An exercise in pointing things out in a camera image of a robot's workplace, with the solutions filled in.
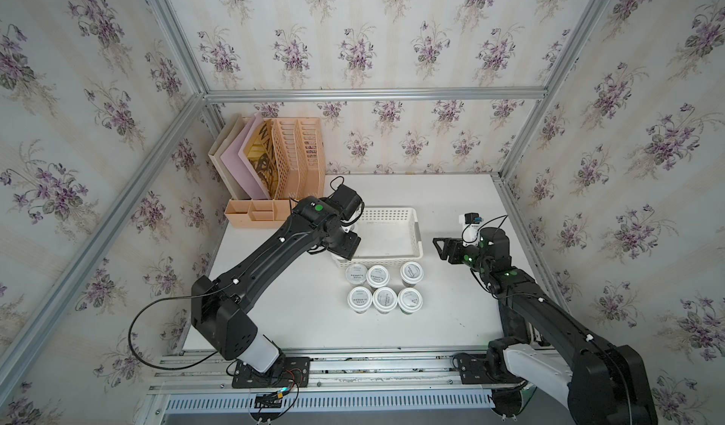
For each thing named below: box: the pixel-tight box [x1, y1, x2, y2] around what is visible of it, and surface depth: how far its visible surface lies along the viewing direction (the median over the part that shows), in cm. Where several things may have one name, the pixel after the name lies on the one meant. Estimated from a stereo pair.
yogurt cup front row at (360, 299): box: [346, 286, 373, 315], surface depth 81 cm
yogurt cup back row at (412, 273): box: [400, 260, 424, 288], surface depth 87 cm
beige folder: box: [207, 114, 253, 200], surface depth 92 cm
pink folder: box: [219, 113, 272, 201], surface depth 93 cm
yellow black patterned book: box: [246, 119, 280, 200], surface depth 103 cm
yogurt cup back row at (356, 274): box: [345, 263, 368, 286], surface depth 88 cm
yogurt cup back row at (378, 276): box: [366, 264, 390, 289], surface depth 86 cm
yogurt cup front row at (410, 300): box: [397, 287, 424, 316], surface depth 81 cm
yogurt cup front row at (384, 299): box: [371, 286, 399, 315], surface depth 81 cm
